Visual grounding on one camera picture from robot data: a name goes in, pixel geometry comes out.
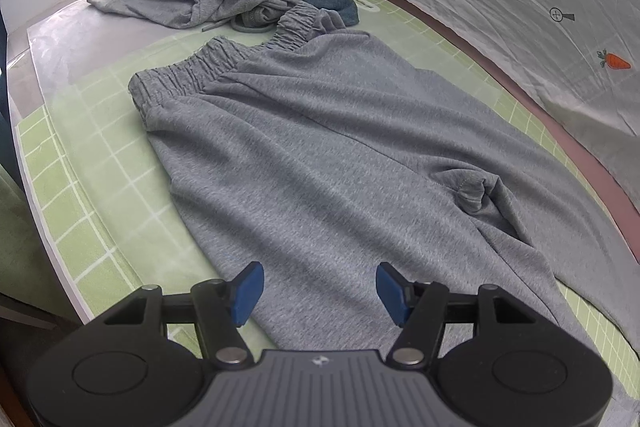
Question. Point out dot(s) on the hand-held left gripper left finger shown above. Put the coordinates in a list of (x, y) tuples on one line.
[(247, 294)]

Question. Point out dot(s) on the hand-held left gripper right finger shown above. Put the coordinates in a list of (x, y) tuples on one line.
[(392, 294)]

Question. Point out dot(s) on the grey pants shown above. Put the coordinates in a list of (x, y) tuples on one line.
[(350, 147)]

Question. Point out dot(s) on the green grid mat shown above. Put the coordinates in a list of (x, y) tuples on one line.
[(100, 147)]

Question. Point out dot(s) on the translucent plastic sheet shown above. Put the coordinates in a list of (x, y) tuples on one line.
[(80, 52)]

